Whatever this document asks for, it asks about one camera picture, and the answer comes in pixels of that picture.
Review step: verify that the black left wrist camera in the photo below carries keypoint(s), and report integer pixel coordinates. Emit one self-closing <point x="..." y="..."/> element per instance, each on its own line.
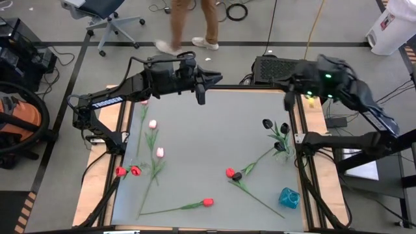
<point x="200" y="94"/>

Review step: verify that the black power brick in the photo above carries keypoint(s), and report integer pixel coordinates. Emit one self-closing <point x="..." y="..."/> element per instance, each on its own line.
<point x="336" y="122"/>

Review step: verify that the dark grey side table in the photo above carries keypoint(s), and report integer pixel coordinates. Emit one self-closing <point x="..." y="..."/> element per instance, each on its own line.
<point x="390" y="182"/>

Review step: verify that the silver metal bracket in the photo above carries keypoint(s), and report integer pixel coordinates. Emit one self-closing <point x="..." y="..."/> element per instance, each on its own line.
<point x="298" y="138"/>

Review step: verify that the white bin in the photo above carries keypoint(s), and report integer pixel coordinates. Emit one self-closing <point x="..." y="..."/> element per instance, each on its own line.
<point x="393" y="29"/>

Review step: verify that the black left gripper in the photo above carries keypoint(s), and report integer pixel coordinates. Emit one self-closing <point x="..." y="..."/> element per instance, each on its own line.
<point x="191" y="76"/>

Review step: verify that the black perforated computer case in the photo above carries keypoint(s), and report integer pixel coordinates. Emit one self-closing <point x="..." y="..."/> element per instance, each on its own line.
<point x="273" y="70"/>

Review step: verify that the orange black vacuum cleaner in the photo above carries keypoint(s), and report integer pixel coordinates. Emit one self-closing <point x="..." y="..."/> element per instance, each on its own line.
<point x="19" y="113"/>

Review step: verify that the white paper sheet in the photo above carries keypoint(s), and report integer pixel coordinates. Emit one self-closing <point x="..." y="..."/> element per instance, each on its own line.
<point x="364" y="169"/>

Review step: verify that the black metal table frame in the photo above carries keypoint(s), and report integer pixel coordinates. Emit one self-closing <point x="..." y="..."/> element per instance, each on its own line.
<point x="243" y="86"/>

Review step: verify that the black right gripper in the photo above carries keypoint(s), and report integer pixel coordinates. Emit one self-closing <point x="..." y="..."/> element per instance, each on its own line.
<point x="305" y="79"/>

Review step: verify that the black equipment box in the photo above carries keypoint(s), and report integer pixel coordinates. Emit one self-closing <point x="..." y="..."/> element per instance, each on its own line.
<point x="16" y="32"/>

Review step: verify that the black artificial tulip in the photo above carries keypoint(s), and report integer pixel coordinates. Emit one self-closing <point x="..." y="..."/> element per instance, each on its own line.
<point x="285" y="128"/>
<point x="279" y="146"/>
<point x="268" y="123"/>
<point x="237" y="176"/>

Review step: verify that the grey office chair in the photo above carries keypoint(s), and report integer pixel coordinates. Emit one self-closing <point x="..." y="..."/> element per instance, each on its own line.
<point x="104" y="8"/>

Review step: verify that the pink artificial tulip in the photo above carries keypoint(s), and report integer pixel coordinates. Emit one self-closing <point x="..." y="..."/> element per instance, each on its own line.
<point x="152" y="124"/>
<point x="160" y="152"/>
<point x="144" y="112"/>

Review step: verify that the clear glass vase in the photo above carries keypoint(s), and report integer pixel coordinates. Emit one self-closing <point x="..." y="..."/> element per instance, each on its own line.
<point x="291" y="157"/>
<point x="147" y="167"/>

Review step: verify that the black computer tower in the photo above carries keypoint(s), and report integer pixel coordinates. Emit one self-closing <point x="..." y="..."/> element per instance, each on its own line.
<point x="19" y="65"/>

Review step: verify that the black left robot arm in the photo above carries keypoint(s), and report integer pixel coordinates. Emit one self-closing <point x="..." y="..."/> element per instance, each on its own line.
<point x="107" y="101"/>

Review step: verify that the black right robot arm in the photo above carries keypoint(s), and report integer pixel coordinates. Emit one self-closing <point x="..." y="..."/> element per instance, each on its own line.
<point x="344" y="141"/>

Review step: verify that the person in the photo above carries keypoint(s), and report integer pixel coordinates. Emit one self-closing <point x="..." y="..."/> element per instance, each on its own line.
<point x="177" y="19"/>

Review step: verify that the red artificial tulip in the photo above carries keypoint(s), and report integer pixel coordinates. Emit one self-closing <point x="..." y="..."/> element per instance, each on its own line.
<point x="208" y="202"/>
<point x="136" y="171"/>
<point x="121" y="171"/>
<point x="230" y="172"/>

